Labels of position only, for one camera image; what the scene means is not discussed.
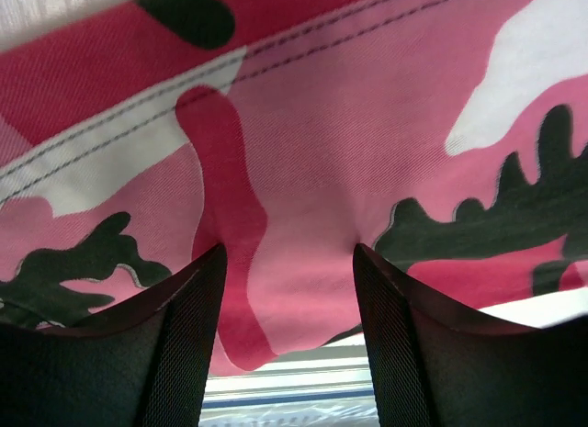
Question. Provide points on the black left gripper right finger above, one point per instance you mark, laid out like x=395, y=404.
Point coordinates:
x=437, y=362

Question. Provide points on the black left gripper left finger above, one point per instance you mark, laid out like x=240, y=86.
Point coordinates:
x=143, y=362

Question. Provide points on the pink camouflage trousers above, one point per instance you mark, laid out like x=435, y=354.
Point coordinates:
x=449, y=135

